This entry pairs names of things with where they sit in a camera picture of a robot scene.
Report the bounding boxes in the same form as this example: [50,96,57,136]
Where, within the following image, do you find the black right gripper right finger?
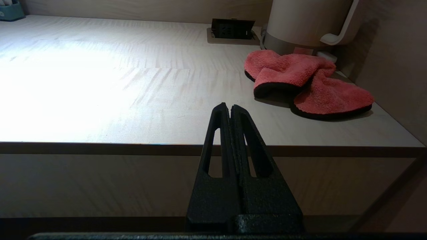
[230,105,304,233]

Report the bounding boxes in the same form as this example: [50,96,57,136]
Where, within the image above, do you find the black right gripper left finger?
[185,103,243,233]

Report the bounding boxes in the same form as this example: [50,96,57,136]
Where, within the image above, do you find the red cloth with black trim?
[244,50,375,121]

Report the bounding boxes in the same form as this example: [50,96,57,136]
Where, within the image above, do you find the grey kettle base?
[262,32,338,63]

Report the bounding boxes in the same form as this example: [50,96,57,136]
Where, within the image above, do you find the recessed black socket box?
[206,18,261,46]

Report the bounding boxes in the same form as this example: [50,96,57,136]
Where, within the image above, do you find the white electric kettle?
[265,0,363,48]

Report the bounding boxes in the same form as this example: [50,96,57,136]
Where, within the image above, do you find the wooden backsplash board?
[334,0,427,147]
[19,0,274,26]

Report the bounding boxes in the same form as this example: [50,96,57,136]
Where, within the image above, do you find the small grey sachet tray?
[0,1,26,22]

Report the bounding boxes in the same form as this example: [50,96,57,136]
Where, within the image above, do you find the grey power plug with cord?
[259,27,268,50]

